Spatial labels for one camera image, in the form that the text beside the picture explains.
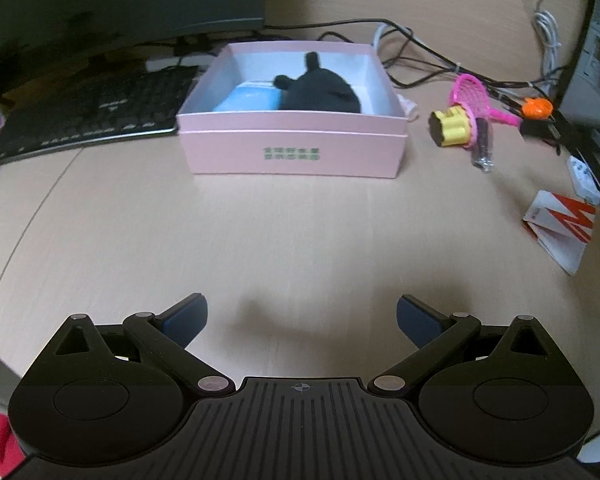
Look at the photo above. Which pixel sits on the black computer monitor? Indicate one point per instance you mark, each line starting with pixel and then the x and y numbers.
pixel 105 0

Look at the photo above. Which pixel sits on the red and white card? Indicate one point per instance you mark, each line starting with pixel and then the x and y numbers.
pixel 565 230

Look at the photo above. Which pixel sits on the black plush toy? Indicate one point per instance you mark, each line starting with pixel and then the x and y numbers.
pixel 320 92

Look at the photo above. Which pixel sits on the black keyboard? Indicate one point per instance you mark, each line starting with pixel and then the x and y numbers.
pixel 80 115

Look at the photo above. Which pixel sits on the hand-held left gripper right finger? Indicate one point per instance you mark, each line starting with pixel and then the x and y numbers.
pixel 420 320

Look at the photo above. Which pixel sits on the white battery case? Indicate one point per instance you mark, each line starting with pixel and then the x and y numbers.
pixel 582 177

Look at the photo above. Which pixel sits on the small white paper tag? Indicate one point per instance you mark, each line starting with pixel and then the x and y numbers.
pixel 408 107

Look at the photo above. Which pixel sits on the small black box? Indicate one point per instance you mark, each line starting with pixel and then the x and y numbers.
pixel 537 130

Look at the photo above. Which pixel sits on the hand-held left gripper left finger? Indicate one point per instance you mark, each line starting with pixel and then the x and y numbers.
pixel 185 317

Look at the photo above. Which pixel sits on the orange toy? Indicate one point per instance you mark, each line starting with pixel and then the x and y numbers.
pixel 537 108

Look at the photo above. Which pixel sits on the yellow and black toy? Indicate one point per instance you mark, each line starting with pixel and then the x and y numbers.
pixel 452 127

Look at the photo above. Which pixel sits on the pink cardboard box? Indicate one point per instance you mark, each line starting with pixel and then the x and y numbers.
pixel 290 135

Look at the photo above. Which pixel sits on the pink toy racket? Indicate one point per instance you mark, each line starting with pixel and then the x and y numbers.
pixel 467 90

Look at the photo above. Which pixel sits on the light blue pouch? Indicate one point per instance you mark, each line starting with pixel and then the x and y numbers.
pixel 250 99

